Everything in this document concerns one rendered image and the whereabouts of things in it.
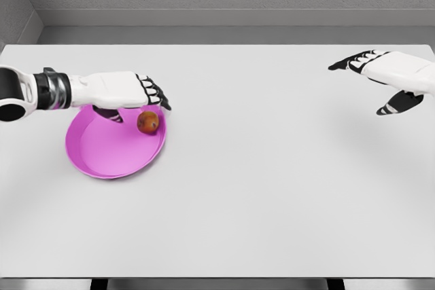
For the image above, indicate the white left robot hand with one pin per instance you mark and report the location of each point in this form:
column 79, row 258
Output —
column 119, row 89

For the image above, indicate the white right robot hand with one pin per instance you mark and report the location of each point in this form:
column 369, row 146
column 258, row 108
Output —
column 394, row 71

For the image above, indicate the reddish brown apple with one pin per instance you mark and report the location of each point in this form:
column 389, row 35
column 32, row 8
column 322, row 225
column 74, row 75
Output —
column 148, row 122

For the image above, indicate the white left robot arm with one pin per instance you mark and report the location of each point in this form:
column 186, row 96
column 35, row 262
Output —
column 37, row 88

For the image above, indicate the pink round plate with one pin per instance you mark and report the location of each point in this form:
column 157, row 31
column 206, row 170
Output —
column 113, row 145

